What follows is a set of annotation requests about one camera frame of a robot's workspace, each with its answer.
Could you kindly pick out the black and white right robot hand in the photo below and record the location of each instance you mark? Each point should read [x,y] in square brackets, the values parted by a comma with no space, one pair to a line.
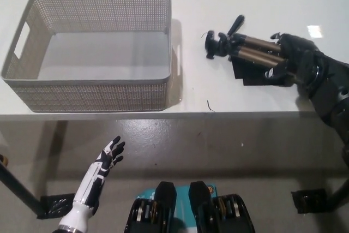
[297,58]

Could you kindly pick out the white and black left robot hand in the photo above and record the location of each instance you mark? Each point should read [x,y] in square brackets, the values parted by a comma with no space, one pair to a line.
[90,189]

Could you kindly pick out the bronze and black tripod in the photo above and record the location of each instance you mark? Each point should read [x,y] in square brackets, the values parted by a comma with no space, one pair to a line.
[256,44]

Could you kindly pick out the grey perforated rectangular plastic basket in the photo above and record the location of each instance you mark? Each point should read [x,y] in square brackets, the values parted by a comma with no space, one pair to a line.
[90,95]

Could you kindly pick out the black tape patch on table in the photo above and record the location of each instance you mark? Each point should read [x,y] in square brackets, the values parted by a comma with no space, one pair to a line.
[245,72]

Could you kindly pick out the black metal table leg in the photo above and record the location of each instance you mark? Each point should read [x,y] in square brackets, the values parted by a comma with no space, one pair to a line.
[16,186]
[339,194]

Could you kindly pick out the small brown round object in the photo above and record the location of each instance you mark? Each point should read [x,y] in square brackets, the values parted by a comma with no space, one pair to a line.
[4,160]

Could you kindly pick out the thin curled black thread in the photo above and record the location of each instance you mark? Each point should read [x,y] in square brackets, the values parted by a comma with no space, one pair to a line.
[203,35]

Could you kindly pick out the short straight black thread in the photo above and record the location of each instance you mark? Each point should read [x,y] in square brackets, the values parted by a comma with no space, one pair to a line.
[209,105]

